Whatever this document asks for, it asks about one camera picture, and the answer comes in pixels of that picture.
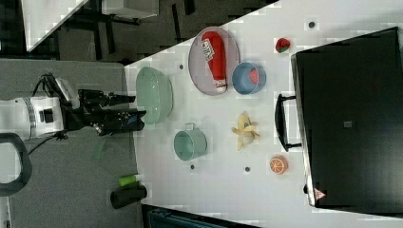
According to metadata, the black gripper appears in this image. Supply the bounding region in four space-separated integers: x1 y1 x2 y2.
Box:
60 89 146 132

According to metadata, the yellow plush banana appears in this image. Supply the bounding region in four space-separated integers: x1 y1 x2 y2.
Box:
231 114 259 151

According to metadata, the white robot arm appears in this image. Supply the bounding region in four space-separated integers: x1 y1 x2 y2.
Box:
0 89 146 197

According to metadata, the green metal mug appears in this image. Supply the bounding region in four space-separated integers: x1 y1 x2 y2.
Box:
174 123 207 161

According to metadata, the green plastic colander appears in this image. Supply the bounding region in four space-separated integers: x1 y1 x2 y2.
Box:
136 66 173 124

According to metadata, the green cylinder object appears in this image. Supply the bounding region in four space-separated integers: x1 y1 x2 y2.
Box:
118 175 142 187

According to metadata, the black cylinder object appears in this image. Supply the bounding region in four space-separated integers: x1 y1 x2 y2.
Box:
109 185 147 209

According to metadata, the grey round plate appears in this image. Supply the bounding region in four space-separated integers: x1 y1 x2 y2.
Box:
188 27 240 96

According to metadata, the red plush ketchup bottle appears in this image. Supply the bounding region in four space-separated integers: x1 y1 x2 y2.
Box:
201 31 227 93

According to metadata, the blue bowl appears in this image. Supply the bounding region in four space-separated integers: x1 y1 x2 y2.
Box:
232 62 266 95

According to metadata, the red plush strawberry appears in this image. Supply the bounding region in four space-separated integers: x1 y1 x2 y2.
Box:
249 69 259 85

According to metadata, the orange slice toy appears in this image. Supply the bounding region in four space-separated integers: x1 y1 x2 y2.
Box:
269 156 288 175

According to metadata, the small red plush fruit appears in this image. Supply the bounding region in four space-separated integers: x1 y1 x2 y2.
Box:
275 38 291 53

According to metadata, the black toaster oven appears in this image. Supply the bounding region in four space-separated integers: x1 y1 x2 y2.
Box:
290 27 403 218

